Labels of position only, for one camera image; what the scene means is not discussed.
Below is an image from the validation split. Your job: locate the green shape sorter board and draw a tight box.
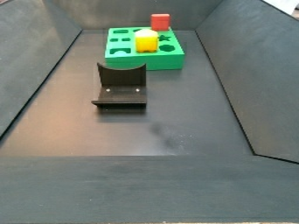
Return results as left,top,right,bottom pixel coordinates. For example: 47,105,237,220
105,27,184,70

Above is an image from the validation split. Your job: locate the yellow pentagon block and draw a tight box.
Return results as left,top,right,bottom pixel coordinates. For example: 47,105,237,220
135,29,159,53

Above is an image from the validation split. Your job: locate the red rounded block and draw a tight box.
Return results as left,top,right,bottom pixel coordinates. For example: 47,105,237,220
151,14,171,31

